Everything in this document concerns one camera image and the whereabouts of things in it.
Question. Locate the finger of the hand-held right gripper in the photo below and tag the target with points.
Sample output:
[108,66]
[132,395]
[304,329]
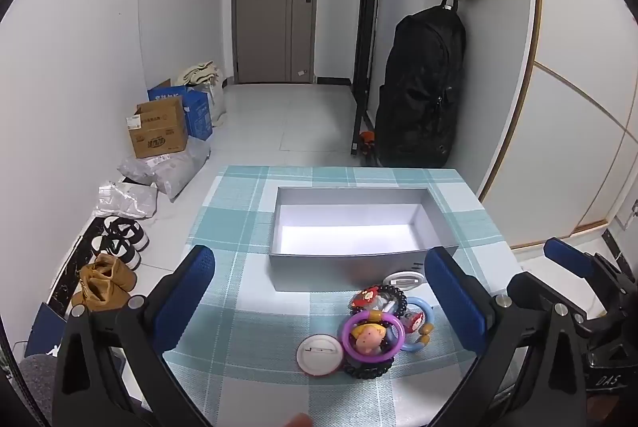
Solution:
[531,288]
[568,252]

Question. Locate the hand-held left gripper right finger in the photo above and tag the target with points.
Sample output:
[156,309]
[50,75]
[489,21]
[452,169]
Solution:
[456,305]

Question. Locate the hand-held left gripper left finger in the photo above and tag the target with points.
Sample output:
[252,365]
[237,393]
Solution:
[187,302]

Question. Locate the white oval badge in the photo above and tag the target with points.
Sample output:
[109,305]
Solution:
[403,280]

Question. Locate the red cartoon hair clip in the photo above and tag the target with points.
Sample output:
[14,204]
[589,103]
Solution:
[369,296]

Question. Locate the silver rectangular box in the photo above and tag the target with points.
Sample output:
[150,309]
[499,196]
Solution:
[319,275]

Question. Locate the white round badge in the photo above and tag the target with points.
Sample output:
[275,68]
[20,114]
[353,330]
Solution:
[319,354]

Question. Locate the teal plaid tablecloth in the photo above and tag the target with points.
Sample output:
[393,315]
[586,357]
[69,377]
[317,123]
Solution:
[239,332]

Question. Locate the brown boot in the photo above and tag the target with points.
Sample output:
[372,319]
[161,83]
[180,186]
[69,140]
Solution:
[97,292]
[117,275]

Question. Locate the black and white sneaker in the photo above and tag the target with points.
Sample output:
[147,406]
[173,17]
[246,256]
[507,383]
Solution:
[117,252]
[127,232]

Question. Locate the crumpled white plastic parcel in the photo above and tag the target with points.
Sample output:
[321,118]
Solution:
[124,200]

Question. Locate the white wardrobe with gold trim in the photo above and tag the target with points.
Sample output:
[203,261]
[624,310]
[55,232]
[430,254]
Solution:
[563,133]

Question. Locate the grey plastic parcel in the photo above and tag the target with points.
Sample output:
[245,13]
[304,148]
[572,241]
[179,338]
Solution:
[179,168]

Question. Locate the dark blue shoe box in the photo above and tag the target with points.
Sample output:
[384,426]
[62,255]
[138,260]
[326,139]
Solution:
[45,332]

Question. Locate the brown cardboard box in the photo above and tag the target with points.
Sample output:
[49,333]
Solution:
[159,128]

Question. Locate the small orange black object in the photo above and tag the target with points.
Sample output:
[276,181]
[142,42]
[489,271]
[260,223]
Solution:
[368,139]

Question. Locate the blue cardboard box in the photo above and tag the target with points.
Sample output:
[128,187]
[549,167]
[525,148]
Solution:
[199,113]

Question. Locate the white plastic bag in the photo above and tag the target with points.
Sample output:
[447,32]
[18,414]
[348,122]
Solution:
[217,103]

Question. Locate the black backpack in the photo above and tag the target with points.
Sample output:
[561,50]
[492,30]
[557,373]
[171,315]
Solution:
[423,83]

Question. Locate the beige folded cloth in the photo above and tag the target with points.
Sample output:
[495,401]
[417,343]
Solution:
[199,72]

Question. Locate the black metal rack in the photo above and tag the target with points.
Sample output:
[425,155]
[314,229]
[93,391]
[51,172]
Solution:
[366,8]

